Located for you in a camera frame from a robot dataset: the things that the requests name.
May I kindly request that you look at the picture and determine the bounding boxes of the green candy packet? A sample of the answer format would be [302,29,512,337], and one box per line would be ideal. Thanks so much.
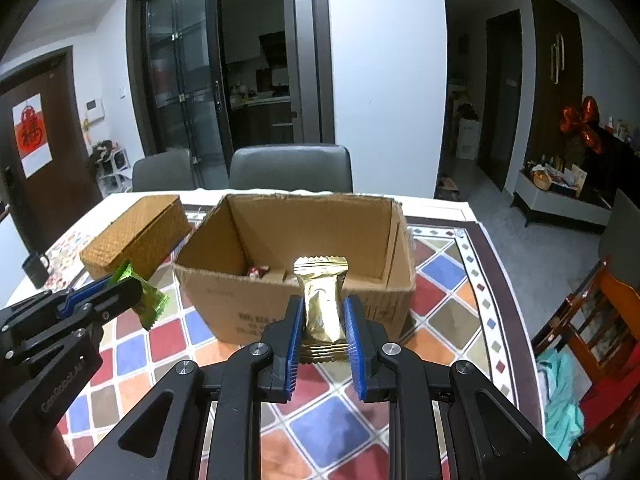
[108,261,169,330]

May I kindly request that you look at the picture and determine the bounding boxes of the gold snack wrapper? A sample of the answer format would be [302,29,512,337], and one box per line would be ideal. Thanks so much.
[293,256,348,364]

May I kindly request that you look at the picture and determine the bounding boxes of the red white snack packet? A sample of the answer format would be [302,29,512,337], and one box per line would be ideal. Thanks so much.
[246,266,270,280]

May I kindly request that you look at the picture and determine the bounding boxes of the person's left hand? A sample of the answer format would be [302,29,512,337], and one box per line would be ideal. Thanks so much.
[42,428,76,479]

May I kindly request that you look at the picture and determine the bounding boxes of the patterned floral placemat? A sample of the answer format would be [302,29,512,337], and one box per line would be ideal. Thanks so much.
[44,231,93,290]

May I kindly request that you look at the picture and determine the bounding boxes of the black mug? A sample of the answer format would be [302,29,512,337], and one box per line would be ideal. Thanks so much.
[22,252,50,289]

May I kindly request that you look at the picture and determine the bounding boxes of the woven wicker basket box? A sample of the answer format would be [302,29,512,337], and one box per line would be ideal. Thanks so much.
[79,195,192,280]

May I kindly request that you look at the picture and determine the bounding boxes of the brown cardboard box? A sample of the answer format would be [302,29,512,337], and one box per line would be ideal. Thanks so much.
[174,194,416,344]

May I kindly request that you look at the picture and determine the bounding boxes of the dark wooden door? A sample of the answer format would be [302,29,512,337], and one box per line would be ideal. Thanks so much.
[1,47,102,254]

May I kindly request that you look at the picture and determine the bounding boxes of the white shoe rack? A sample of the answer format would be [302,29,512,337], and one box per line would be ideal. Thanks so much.
[90,140,132,197]

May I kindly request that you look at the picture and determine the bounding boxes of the grey dining chair left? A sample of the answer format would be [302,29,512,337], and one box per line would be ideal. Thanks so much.
[132,148,196,192]

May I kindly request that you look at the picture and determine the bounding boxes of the grey dining chair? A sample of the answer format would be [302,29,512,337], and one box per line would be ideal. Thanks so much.
[229,144,354,193]
[132,148,196,192]

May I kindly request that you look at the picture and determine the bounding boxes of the grey dining chair centre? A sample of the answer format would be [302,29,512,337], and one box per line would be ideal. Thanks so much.
[229,144,354,193]

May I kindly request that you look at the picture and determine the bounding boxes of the white intercom panel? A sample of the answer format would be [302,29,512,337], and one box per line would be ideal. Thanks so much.
[86,98,105,124]

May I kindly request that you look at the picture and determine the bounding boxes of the red fu door poster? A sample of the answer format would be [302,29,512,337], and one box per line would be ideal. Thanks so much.
[12,93,52,178]

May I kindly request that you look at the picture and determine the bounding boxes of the teal cloth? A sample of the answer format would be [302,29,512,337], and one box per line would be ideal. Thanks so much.
[536,348,585,460]

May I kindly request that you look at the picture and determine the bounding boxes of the white box on floor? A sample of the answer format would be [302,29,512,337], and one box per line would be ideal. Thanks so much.
[456,119,482,160]

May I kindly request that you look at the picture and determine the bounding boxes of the orange wooden chair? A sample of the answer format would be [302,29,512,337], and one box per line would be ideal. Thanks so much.
[532,257,639,432]

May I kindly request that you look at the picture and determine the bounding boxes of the white low cabinet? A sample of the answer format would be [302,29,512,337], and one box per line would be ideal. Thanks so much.
[511,174,611,234]

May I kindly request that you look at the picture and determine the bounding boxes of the glass sliding door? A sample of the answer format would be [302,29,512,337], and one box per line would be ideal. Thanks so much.
[126,0,233,188]

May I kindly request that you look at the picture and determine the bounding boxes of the red heart balloons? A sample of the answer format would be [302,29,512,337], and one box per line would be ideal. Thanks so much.
[560,96,602,154]

